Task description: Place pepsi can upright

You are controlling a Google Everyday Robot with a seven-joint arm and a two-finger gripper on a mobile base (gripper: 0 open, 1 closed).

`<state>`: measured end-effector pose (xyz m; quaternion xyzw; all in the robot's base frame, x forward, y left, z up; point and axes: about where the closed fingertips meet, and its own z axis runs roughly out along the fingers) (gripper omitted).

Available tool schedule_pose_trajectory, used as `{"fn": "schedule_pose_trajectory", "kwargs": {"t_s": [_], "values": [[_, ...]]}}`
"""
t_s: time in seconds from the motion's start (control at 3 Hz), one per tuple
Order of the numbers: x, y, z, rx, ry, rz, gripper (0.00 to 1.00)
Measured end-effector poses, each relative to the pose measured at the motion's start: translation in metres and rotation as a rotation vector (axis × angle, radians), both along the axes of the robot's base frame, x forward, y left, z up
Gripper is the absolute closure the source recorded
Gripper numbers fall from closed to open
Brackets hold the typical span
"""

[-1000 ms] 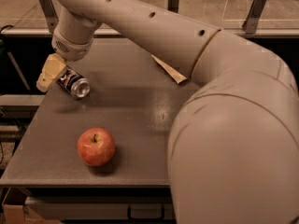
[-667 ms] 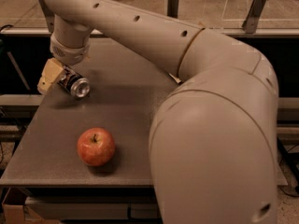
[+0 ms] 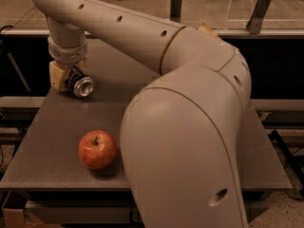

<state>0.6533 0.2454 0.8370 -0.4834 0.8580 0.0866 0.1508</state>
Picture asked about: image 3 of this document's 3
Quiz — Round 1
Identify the cardboard box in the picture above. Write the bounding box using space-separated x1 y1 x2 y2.
2 192 62 228

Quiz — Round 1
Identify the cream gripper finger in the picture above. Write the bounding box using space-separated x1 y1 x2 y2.
75 57 87 73
49 61 69 92

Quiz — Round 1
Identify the red apple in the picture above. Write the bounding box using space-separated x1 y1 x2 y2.
78 130 118 170

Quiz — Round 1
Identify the brown sea salt chip bag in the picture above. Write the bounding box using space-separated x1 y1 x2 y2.
199 23 219 37

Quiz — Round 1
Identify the blue pepsi can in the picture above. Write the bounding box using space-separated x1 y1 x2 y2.
66 67 94 99

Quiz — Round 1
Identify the grey table drawer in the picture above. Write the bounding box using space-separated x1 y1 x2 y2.
26 199 270 225

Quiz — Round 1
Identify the metal bracket post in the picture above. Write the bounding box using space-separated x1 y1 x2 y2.
170 0 182 22
246 0 272 34

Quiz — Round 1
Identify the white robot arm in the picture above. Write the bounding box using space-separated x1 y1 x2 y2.
32 0 251 228

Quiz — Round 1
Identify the right metal bracket post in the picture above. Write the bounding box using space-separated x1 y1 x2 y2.
246 0 272 34

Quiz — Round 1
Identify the middle metal bracket post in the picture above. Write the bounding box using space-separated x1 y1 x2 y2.
170 0 182 22

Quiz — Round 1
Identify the metal rail bar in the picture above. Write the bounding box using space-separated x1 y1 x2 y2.
1 28 304 39

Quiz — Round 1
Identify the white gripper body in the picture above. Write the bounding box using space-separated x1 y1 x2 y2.
47 36 87 66

